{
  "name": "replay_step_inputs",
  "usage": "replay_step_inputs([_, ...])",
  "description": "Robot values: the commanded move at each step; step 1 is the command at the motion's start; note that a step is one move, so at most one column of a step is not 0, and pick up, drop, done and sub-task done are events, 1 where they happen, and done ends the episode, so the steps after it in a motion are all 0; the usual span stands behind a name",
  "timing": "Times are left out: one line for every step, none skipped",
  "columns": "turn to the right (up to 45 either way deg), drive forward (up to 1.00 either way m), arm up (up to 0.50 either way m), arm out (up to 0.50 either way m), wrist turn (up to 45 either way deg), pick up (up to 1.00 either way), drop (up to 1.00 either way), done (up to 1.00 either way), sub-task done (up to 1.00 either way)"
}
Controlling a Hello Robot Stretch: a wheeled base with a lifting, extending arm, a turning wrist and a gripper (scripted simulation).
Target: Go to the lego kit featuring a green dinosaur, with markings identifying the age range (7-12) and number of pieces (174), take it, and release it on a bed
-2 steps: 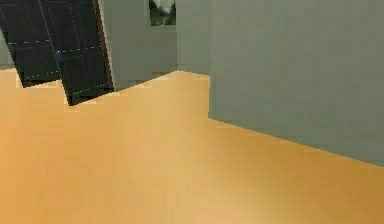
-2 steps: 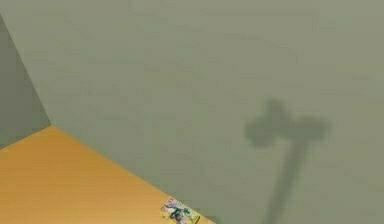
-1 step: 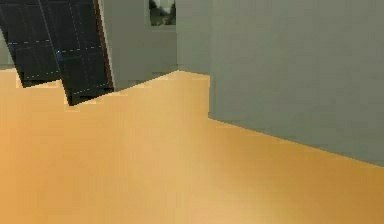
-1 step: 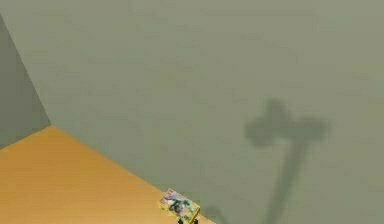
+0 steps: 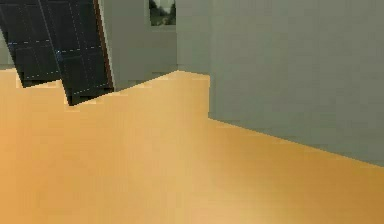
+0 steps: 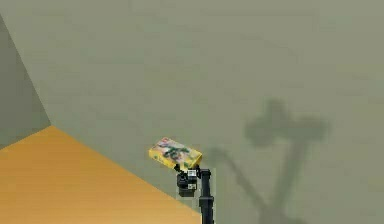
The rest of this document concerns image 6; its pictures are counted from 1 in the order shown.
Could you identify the yellow green dinosaur toy box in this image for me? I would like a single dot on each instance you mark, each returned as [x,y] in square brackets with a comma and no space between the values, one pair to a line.
[173,151]

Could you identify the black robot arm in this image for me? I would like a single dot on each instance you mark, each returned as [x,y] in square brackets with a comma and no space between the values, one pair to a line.
[206,196]

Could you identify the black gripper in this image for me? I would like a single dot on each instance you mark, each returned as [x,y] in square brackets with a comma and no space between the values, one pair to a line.
[184,183]

